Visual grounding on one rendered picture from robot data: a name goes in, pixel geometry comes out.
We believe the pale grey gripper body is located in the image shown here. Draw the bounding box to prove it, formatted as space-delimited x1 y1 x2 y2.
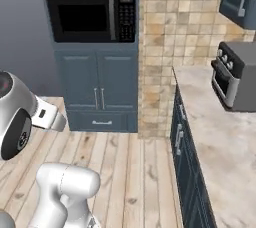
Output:
49 106 68 133

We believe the tall blue cupboard unit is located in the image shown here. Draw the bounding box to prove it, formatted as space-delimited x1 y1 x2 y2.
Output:
37 0 140 134

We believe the black microwave oven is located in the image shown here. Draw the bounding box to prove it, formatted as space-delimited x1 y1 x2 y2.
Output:
44 0 138 44

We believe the blue base cupboard run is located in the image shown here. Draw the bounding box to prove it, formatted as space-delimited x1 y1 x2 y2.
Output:
169 67 218 228

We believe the black and silver toaster oven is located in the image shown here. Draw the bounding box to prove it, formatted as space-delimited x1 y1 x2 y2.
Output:
210 40 256 113

